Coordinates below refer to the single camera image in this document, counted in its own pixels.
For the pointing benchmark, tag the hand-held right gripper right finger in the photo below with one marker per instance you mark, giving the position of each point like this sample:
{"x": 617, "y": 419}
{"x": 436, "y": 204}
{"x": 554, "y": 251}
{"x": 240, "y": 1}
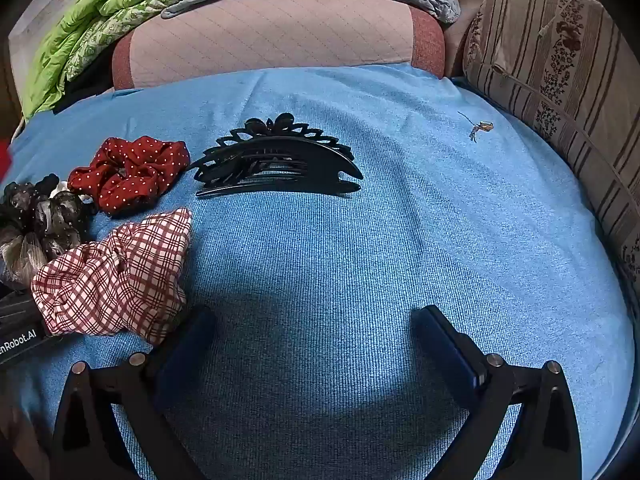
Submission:
{"x": 440, "y": 350}

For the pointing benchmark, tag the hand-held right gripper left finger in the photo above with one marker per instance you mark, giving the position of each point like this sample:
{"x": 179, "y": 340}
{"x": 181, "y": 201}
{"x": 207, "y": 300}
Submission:
{"x": 185, "y": 355}

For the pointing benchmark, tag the red plaid scrunchie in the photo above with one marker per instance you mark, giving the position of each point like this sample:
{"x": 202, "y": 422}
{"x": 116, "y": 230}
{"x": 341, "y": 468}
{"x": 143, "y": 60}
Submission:
{"x": 140, "y": 270}

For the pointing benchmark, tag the black sheer scrunchie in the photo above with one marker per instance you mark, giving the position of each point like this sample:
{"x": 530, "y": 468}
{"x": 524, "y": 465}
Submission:
{"x": 45, "y": 215}

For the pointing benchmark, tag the white cherry print scrunchie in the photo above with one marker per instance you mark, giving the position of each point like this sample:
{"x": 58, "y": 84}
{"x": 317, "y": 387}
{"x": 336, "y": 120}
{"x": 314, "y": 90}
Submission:
{"x": 61, "y": 187}

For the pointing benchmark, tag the red tray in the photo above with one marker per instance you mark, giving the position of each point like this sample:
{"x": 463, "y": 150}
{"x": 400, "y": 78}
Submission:
{"x": 4, "y": 162}

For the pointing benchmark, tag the red polka dot scrunchie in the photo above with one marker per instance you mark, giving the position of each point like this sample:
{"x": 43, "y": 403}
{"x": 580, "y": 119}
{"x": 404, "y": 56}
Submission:
{"x": 150, "y": 160}

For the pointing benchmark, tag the black hair claw clip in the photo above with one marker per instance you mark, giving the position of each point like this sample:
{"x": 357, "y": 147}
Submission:
{"x": 280, "y": 160}

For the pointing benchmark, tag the blue blanket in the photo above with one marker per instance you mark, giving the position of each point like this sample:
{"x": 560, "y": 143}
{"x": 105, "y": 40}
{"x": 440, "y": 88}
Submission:
{"x": 325, "y": 260}

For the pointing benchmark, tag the black cloth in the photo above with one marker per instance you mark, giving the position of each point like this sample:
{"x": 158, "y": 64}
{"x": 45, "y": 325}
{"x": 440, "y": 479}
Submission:
{"x": 90, "y": 85}

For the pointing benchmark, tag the striped floral sofa cushion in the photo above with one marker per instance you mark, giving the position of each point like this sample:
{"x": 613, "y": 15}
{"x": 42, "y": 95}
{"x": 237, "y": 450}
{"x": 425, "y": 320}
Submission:
{"x": 550, "y": 60}

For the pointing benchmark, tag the green quilt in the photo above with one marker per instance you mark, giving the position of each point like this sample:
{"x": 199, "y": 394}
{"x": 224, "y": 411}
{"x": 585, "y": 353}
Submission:
{"x": 85, "y": 25}

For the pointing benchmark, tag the pink bolster cushion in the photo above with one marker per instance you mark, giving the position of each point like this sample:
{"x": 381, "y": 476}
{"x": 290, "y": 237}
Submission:
{"x": 275, "y": 35}

